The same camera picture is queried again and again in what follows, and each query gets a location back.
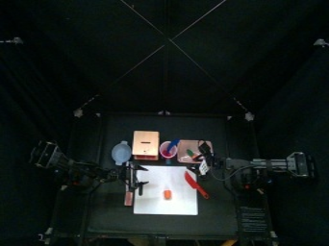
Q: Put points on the orange toy carrot bottom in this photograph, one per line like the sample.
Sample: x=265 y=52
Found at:
x=167 y=194

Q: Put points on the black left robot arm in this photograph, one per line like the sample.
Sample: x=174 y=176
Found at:
x=64 y=161

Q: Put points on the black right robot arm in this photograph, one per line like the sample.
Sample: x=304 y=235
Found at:
x=274 y=164

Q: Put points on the toy carrot top with leaves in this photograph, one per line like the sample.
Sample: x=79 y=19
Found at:
x=191 y=154

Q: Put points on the pale grey bowl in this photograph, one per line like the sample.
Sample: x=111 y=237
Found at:
x=120 y=153

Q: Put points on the wooden tray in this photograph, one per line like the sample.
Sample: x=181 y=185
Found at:
x=186 y=150

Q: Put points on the wooden block with red dot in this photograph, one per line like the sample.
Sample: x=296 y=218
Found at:
x=128 y=198

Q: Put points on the white cutting board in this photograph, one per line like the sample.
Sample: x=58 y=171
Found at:
x=167 y=179

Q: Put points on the blue and white utensil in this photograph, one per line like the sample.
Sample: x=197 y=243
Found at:
x=171 y=145

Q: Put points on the red plastic cup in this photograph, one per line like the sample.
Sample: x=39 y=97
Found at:
x=166 y=154

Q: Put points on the wooden box with red front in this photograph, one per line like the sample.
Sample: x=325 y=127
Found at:
x=146 y=144

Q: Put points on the white text label sticker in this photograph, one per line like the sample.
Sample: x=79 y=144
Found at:
x=254 y=220

